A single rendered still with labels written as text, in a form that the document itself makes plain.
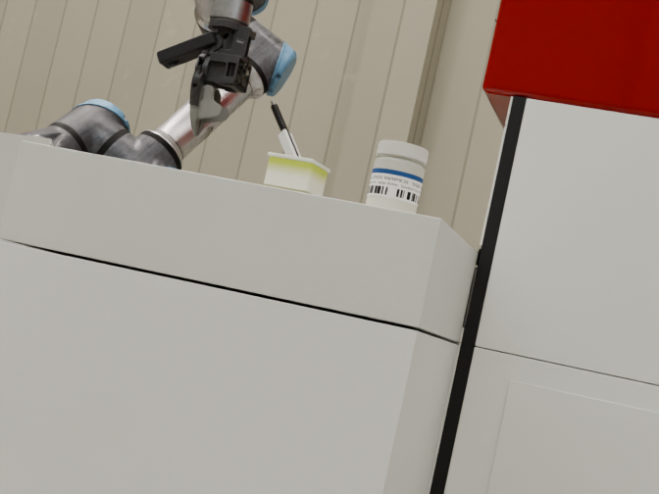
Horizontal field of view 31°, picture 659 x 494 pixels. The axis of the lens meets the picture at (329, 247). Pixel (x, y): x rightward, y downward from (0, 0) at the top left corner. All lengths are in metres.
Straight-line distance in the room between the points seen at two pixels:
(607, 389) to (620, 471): 0.12
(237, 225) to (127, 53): 4.38
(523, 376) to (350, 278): 0.41
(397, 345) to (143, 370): 0.35
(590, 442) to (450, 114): 3.14
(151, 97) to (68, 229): 4.09
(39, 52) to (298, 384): 4.94
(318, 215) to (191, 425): 0.33
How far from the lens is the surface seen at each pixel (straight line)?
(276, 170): 1.77
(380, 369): 1.56
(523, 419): 1.87
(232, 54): 2.22
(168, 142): 2.52
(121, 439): 1.67
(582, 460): 1.87
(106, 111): 2.55
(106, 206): 1.71
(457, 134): 4.85
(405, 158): 1.62
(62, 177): 1.75
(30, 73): 6.41
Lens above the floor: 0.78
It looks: 4 degrees up
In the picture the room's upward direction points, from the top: 12 degrees clockwise
